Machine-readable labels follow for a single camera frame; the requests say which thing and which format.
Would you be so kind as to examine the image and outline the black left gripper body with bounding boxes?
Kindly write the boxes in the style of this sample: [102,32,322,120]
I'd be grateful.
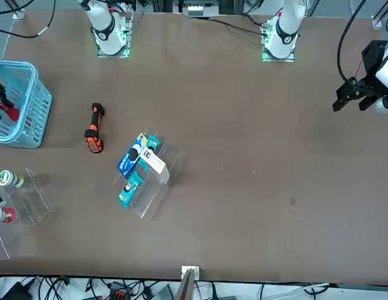
[361,39,388,83]

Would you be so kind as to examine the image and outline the red Coca-Cola bottle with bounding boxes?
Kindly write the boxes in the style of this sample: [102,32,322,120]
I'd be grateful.
[0,102,20,122]

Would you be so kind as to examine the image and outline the orange black barcode scanner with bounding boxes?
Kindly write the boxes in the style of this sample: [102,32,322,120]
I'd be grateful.
[83,102,106,154]

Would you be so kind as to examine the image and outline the white cookie box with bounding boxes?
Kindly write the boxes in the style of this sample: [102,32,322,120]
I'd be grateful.
[139,145,171,185]

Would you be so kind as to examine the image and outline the light blue shopping basket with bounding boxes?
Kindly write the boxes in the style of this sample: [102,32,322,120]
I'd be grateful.
[0,60,53,149]

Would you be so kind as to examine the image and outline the white bottle green lid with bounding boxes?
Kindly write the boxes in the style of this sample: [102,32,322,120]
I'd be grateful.
[0,170,26,189]

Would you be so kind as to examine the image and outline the clear stepped bottle shelf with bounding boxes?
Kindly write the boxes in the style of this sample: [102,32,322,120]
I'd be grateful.
[0,167,54,261]

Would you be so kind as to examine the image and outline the red lidded jar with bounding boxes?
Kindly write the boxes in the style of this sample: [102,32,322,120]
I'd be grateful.
[0,204,16,224]

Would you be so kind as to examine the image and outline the blue Oreo cookie pack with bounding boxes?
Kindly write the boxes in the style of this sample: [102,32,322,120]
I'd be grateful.
[116,133,151,179]

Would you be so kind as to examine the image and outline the teal snack packet red figure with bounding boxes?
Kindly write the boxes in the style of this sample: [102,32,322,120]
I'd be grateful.
[117,172,144,211]

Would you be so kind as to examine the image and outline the teal snack packet yellow figure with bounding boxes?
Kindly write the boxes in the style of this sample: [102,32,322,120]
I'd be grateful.
[146,134,162,151]

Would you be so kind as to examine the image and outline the grey power strip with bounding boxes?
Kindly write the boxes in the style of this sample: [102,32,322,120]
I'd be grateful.
[184,1,213,17]

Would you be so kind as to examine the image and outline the black power brick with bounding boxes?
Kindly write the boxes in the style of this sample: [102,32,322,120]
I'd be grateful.
[0,281,32,300]

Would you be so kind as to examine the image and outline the clear stepped snack shelf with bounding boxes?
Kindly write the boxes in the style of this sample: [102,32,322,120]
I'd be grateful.
[112,127,184,221]

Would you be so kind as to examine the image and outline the grey hub orange ports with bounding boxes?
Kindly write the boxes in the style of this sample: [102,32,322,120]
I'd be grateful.
[108,280,128,300]

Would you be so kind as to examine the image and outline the aluminium frame profile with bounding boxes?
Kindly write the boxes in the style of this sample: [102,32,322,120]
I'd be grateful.
[6,0,26,20]
[370,0,388,29]

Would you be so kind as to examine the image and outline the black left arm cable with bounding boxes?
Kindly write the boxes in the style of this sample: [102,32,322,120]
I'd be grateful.
[336,0,368,84]

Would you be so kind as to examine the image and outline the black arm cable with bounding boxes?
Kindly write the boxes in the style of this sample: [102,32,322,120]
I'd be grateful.
[336,0,368,84]
[0,0,57,40]

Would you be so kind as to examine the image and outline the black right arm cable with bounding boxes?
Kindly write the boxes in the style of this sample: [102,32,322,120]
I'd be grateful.
[0,0,57,40]

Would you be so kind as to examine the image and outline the black base cable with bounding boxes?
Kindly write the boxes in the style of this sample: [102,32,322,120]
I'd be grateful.
[208,17,269,36]

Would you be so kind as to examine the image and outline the white cable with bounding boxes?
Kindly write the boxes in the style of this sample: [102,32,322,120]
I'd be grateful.
[264,282,331,300]

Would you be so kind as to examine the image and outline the aluminium table edge post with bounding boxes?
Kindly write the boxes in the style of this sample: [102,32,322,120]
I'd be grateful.
[176,265,201,300]

